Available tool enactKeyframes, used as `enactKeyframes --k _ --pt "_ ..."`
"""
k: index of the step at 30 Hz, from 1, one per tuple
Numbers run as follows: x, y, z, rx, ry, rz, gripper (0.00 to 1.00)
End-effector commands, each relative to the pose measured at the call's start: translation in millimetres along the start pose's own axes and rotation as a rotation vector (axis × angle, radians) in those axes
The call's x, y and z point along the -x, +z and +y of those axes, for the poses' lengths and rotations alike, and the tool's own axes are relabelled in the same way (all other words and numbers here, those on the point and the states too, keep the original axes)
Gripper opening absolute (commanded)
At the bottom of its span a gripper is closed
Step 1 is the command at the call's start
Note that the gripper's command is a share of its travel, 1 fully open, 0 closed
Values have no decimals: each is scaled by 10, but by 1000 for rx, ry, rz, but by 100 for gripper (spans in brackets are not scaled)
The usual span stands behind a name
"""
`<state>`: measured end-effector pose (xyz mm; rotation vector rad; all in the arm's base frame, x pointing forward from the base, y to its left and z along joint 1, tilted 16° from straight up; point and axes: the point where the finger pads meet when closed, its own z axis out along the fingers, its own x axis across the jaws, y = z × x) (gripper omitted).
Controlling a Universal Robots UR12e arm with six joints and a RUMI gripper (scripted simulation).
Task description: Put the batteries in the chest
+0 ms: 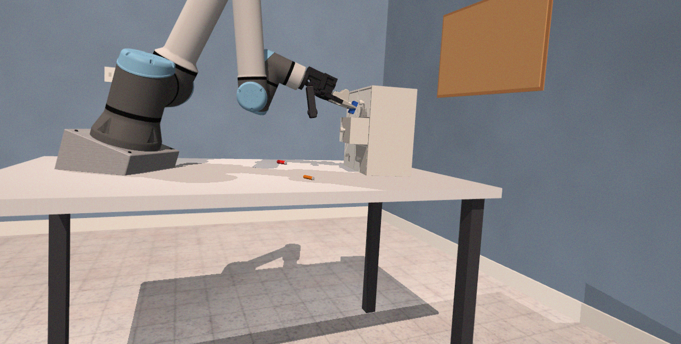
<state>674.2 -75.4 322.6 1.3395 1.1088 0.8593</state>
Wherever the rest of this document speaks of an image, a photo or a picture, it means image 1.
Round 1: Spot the beige chest of drawers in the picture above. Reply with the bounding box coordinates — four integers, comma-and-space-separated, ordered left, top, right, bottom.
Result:
344, 85, 417, 177

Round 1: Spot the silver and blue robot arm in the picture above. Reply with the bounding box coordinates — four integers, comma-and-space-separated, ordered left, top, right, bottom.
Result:
90, 0, 306, 152

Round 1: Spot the blue nine-volt battery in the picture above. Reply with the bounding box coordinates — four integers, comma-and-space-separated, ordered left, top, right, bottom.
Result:
348, 101, 358, 114

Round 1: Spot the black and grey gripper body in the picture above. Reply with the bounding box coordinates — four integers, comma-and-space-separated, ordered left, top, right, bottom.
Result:
298, 66, 338, 100

